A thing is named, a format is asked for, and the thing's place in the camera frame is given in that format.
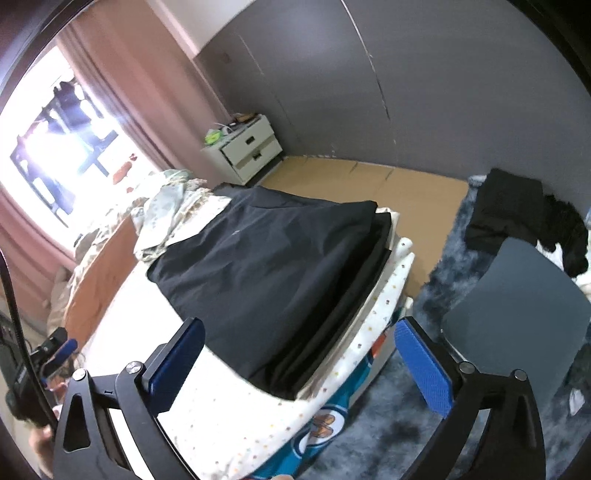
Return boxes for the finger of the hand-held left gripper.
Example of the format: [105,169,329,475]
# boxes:
[44,339,78,376]

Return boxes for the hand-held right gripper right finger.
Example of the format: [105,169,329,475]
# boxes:
[394,315,548,480]

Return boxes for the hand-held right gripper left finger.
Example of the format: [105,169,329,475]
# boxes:
[54,316,206,480]

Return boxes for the black button shirt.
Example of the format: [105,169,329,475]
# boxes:
[147,185,379,393]

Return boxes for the pile of black clothes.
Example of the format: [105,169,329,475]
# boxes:
[464,168,591,278]

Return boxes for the row of dark hanging clothes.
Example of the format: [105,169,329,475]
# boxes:
[51,80,93,125]

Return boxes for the person's left hand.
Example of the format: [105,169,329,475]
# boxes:
[28,406,61,478]

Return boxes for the blue-grey shaggy rug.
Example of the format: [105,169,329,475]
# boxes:
[295,175,591,480]

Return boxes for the beige satin quilt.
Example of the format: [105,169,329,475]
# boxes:
[46,198,139,328]

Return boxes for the bed with dotted sheet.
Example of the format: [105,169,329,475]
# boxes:
[60,171,416,480]

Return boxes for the orange-brown blanket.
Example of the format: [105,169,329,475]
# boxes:
[60,215,139,352]

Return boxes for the folded black garment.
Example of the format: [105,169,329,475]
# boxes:
[249,210,393,402]

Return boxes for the pink curtain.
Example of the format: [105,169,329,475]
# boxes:
[0,185,77,296]
[55,0,229,171]

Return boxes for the folded beige garment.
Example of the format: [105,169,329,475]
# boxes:
[295,207,403,402]

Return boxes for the dark hanging trousers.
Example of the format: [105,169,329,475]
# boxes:
[39,171,75,227]

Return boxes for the crumpled light patterned quilt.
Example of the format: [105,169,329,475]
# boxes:
[131,168,232,264]

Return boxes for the cardboard sheet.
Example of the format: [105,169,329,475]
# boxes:
[261,156,469,296]

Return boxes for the white cloth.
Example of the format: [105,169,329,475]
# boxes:
[536,242,591,296]

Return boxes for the orange cushion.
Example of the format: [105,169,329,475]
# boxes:
[113,159,139,183]

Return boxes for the dark framed window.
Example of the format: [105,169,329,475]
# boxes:
[0,46,158,232]

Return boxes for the white nightstand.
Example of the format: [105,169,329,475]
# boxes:
[201,113,283,185]

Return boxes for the black gooseneck cable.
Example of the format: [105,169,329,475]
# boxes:
[0,251,54,421]

